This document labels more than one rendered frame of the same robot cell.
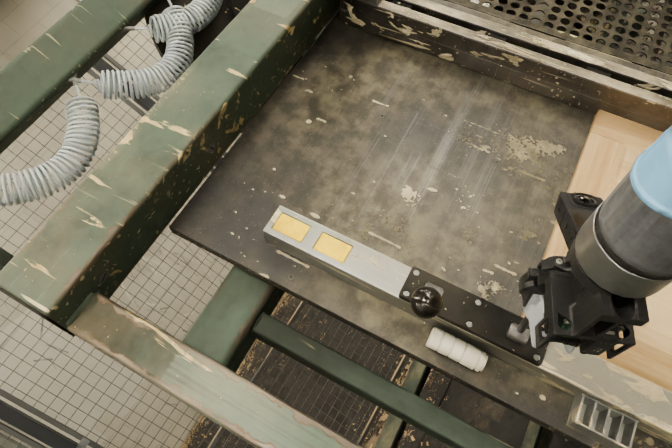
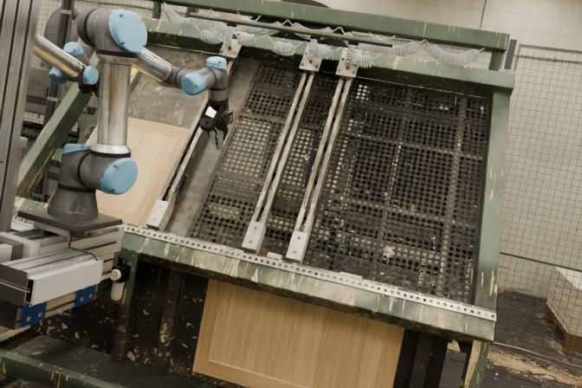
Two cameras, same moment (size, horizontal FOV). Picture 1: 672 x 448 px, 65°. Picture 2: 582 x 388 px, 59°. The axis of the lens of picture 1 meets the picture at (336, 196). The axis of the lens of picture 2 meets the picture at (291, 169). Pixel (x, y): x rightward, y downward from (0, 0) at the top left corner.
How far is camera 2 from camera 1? 260 cm
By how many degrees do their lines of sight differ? 40
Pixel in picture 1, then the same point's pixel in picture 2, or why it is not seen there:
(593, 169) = (168, 128)
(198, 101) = (168, 28)
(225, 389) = (94, 60)
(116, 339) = not seen: hidden behind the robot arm
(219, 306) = not seen: hidden behind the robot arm
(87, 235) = not seen: hidden behind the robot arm
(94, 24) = (229, 3)
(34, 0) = not seen: outside the picture
